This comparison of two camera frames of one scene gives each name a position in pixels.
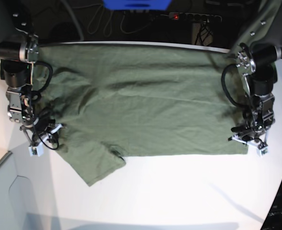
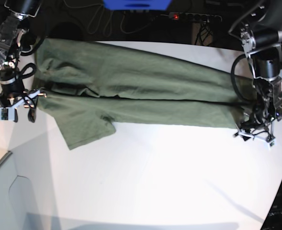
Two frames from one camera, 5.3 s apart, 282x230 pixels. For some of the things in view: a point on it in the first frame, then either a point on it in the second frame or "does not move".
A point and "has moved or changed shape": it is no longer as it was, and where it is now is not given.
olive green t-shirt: (114, 101) has moved or changed shape
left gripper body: (43, 131) to (7, 104)
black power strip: (194, 18) does not move
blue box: (137, 5) does not move
